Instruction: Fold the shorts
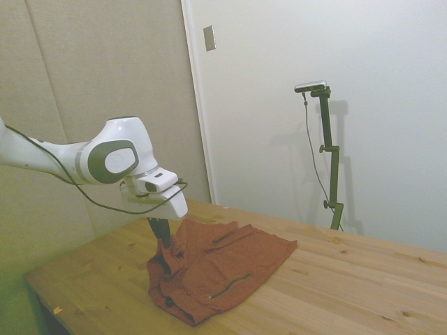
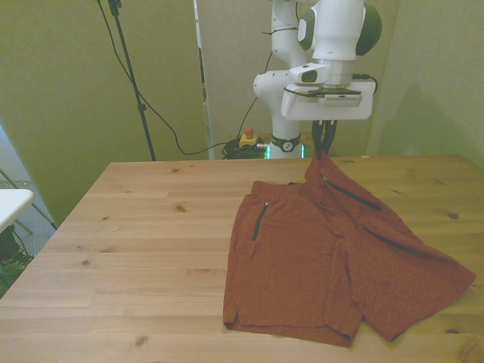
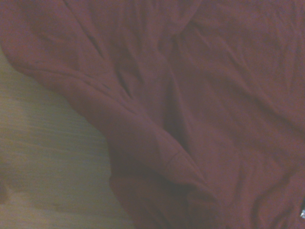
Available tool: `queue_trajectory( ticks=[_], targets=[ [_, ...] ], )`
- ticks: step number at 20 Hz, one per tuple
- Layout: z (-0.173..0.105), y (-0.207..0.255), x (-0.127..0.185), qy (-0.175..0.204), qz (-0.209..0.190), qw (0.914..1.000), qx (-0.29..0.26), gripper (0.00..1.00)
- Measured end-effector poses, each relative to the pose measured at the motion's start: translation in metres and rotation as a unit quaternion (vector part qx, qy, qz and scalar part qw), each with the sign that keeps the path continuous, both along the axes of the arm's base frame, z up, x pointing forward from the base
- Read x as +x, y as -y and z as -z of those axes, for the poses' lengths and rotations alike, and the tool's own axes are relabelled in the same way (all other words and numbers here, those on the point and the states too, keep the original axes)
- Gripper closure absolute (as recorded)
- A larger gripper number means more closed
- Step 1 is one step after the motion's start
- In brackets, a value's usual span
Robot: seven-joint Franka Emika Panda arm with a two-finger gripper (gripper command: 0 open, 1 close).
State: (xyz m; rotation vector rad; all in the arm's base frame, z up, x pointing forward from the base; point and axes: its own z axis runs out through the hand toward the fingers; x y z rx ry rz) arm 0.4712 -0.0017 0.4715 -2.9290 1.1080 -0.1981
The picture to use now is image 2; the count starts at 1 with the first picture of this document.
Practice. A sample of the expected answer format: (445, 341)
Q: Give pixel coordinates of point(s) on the black camera stand pole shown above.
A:
(141, 109)

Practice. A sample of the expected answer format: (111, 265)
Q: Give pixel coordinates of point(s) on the yellow emergency stop box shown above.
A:
(247, 141)

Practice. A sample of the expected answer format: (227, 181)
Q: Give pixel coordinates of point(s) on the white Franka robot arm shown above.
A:
(336, 30)

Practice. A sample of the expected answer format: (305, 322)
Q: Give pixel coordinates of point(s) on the grey wrist camera bar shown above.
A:
(342, 98)

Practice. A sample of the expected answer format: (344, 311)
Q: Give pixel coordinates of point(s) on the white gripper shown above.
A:
(325, 113)

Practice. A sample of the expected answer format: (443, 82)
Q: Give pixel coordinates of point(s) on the green leafy plant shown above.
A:
(9, 268)

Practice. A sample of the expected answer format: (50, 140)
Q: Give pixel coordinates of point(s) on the rust red shorts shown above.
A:
(295, 264)

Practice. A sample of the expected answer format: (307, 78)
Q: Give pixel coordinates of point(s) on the white vertical panel strip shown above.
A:
(198, 30)

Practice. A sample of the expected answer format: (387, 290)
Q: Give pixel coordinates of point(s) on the white side table top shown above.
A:
(11, 206)

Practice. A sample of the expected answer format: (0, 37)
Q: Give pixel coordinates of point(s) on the grey metal table legs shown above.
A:
(41, 213)

